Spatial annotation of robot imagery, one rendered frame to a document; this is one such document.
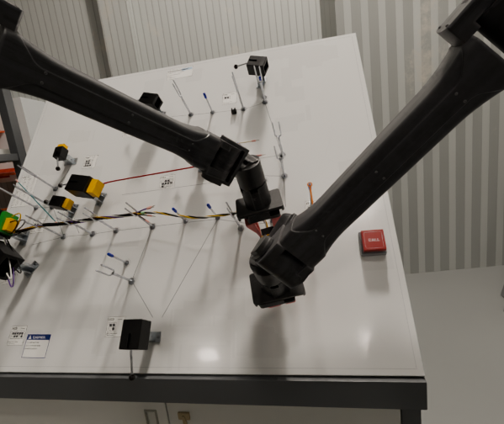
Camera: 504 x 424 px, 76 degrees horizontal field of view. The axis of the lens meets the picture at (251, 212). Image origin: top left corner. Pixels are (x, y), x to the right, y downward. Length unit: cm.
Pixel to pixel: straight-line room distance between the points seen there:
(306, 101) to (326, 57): 19
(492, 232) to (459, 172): 66
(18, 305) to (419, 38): 321
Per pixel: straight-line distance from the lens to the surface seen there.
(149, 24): 406
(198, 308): 83
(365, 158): 41
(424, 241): 343
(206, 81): 122
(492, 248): 376
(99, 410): 106
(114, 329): 93
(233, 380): 79
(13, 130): 148
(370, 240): 79
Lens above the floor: 135
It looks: 11 degrees down
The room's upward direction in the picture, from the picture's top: 7 degrees counter-clockwise
